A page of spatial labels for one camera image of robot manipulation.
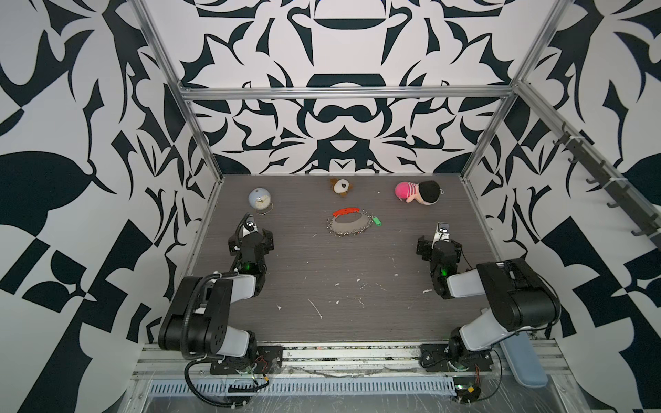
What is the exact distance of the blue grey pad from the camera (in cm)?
70

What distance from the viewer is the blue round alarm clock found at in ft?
3.41

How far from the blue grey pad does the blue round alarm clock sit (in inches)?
36.6
